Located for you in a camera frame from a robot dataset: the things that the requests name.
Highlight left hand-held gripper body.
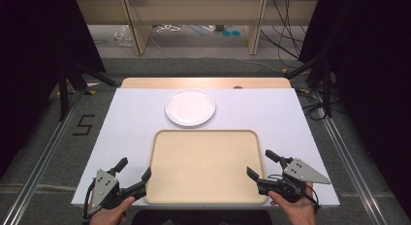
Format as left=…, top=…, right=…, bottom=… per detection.
left=90, top=168, right=147, bottom=211

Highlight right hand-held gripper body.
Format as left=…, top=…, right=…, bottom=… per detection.
left=257, top=157, right=332, bottom=204

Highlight person's left hand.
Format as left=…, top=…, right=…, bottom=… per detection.
left=88, top=196, right=137, bottom=225

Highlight person's right hand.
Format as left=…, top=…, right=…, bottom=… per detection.
left=268, top=181, right=317, bottom=225

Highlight white table cover board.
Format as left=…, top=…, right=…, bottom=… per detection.
left=70, top=87, right=341, bottom=209

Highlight beige rectangular tray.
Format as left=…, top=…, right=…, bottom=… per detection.
left=144, top=129, right=269, bottom=206

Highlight person's dark clothing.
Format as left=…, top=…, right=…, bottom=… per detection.
left=131, top=209, right=273, bottom=225

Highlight white round plate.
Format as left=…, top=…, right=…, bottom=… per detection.
left=165, top=88, right=217, bottom=128

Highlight black metal stand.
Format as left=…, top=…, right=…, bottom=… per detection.
left=284, top=52, right=333, bottom=118
left=57, top=58, right=118, bottom=122

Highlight black curtain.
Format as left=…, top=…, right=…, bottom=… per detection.
left=298, top=0, right=411, bottom=208
left=0, top=0, right=108, bottom=179

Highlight clear plastic bag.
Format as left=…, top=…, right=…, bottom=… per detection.
left=112, top=24, right=135, bottom=48

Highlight blue round discs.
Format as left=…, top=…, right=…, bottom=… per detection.
left=221, top=29, right=242, bottom=38

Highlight light wooden desk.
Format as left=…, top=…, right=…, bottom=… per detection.
left=76, top=0, right=320, bottom=57

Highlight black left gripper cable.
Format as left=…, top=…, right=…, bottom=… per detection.
left=81, top=178, right=97, bottom=223

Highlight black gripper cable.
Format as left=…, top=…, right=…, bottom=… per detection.
left=81, top=178, right=97, bottom=223
left=301, top=185, right=322, bottom=214

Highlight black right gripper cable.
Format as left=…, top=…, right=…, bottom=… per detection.
left=301, top=185, right=322, bottom=214

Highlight metal floor rail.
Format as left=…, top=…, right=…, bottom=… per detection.
left=1, top=91, right=85, bottom=225
left=317, top=115, right=390, bottom=225

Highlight tangled black cables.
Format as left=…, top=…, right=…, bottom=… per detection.
left=296, top=87, right=328, bottom=121

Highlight black floor cables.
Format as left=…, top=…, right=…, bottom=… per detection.
left=259, top=0, right=308, bottom=70

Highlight white coiled cable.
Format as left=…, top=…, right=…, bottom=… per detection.
left=155, top=23, right=182, bottom=34

